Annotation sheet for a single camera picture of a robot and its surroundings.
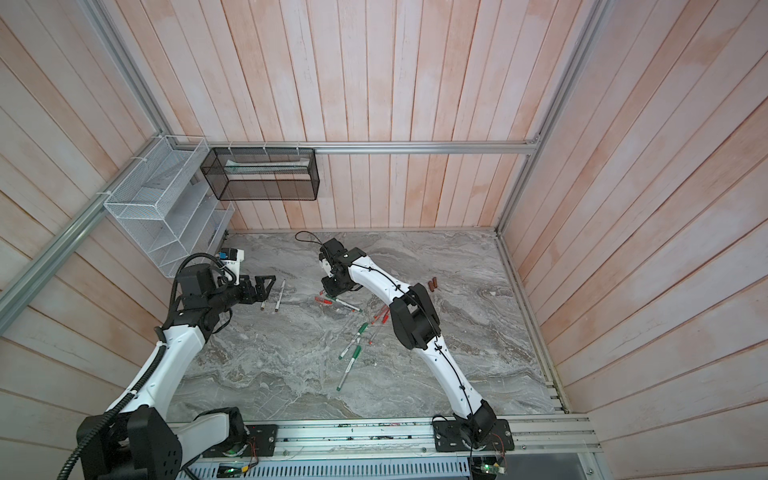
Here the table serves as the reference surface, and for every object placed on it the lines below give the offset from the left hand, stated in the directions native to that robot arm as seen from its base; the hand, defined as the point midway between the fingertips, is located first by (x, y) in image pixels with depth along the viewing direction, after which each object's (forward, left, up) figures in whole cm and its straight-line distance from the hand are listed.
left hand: (262, 281), depth 82 cm
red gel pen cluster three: (-8, -32, -19) cm, 38 cm away
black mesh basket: (+43, +9, +5) cm, 44 cm away
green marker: (-6, -27, -19) cm, 34 cm away
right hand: (+8, -17, -16) cm, 25 cm away
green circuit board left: (-42, +3, -19) cm, 46 cm away
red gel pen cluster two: (-1, -35, -18) cm, 40 cm away
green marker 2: (-14, -26, -19) cm, 35 cm away
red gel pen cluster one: (-1, -32, -18) cm, 37 cm away
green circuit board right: (-41, -59, -19) cm, 75 cm away
